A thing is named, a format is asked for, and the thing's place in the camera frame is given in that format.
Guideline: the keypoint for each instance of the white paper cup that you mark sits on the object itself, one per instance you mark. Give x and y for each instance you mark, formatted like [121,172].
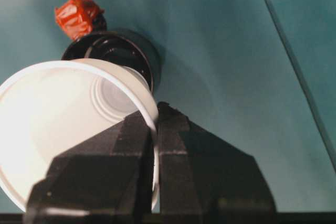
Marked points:
[52,116]

